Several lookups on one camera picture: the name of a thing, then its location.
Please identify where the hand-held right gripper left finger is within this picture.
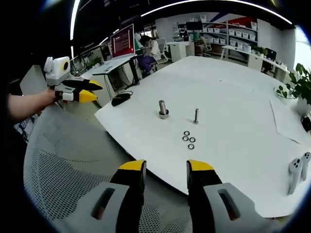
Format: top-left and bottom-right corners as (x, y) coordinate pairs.
(72, 159), (147, 233)

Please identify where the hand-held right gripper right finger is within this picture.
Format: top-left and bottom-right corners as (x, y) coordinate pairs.
(186, 159), (280, 233)

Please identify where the large threaded stud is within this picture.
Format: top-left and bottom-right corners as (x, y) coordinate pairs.
(158, 100), (170, 120)

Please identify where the person's left hand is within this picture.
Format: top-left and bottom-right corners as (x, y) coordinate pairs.
(45, 86), (64, 106)

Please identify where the white standing desk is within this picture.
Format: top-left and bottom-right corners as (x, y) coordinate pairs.
(91, 55), (141, 98)

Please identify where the black computer mouse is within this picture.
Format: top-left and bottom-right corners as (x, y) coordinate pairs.
(111, 93), (132, 107)

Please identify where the computer monitor with red screen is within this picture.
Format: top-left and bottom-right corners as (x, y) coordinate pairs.
(110, 23), (136, 60)

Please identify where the white mesh office chair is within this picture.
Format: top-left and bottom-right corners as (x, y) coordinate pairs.
(23, 104), (192, 233)

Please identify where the white handheld controller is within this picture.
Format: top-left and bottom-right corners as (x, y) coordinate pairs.
(288, 157), (303, 195)
(301, 151), (311, 182)

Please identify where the white paper sheet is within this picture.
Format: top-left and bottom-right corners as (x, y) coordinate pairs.
(269, 99), (308, 144)

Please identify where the low white cabinet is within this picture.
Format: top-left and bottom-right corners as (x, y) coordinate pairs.
(170, 41), (195, 63)

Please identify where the white plant pot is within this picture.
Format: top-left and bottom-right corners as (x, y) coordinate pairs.
(295, 97), (311, 115)

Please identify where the black screen on stand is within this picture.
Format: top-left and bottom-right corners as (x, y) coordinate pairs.
(186, 21), (204, 42)

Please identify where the long white counter desk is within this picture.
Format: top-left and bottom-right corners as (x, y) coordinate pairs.
(221, 45), (291, 78)

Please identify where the green potted plant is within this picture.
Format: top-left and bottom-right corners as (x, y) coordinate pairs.
(289, 63), (311, 100)

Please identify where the shelf of white storage bins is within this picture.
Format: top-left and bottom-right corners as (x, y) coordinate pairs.
(177, 14), (258, 50)

